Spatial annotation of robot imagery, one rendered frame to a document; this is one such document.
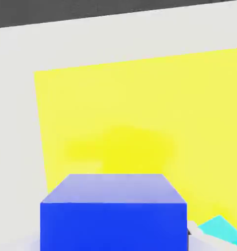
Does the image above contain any large yellow box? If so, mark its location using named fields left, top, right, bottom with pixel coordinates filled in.
left=33, top=47, right=237, bottom=236

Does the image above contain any small cyan cube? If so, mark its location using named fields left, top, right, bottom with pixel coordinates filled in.
left=196, top=214, right=237, bottom=248

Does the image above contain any small blue cube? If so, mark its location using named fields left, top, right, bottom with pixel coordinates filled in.
left=40, top=173, right=188, bottom=251

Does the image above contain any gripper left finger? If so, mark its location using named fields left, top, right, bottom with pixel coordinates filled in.
left=24, top=234, right=41, bottom=251

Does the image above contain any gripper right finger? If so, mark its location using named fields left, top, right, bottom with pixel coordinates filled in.
left=187, top=220, right=237, bottom=251

